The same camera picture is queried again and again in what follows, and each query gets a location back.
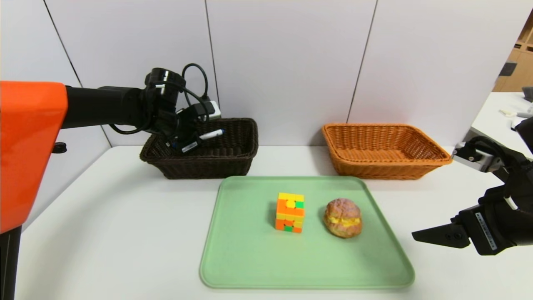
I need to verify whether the wooden shelf unit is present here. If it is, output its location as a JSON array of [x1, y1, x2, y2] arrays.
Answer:
[[491, 8, 533, 93]]

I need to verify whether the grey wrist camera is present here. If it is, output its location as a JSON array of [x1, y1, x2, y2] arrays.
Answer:
[[452, 142, 502, 172], [189, 100, 222, 122]]

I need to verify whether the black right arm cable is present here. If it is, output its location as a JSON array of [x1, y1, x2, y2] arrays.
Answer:
[[468, 135, 521, 184]]

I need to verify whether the black robot torso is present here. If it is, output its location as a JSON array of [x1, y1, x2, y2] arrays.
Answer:
[[0, 225, 22, 300]]

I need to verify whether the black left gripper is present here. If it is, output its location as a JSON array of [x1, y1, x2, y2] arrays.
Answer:
[[173, 118, 202, 155]]

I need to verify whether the dark brown wicker basket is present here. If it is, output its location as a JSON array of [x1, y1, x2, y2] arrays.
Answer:
[[139, 118, 259, 180]]

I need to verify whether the orange wicker basket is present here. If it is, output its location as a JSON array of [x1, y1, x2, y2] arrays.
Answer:
[[321, 123, 453, 180]]

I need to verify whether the cream puff pastry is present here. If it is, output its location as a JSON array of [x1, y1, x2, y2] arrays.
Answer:
[[323, 197, 363, 239]]

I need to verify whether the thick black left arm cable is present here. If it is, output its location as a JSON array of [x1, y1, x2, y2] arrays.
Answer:
[[182, 63, 209, 122]]

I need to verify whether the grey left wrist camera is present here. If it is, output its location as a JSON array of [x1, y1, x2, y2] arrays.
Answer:
[[189, 100, 222, 122]]

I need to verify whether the light green plastic tray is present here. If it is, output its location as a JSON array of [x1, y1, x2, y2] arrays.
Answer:
[[199, 175, 415, 290]]

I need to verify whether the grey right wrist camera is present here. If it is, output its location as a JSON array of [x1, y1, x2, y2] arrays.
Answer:
[[452, 142, 502, 172]]

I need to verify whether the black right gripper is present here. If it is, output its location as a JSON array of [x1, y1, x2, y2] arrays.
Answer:
[[411, 202, 533, 256]]

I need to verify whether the white side table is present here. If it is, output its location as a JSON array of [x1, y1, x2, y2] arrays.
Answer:
[[471, 92, 533, 159]]

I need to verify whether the white marker with blue cap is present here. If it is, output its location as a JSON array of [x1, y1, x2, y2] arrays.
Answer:
[[172, 129, 226, 150]]

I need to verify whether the colourful puzzle cube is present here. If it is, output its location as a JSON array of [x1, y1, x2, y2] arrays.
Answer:
[[275, 192, 305, 234]]

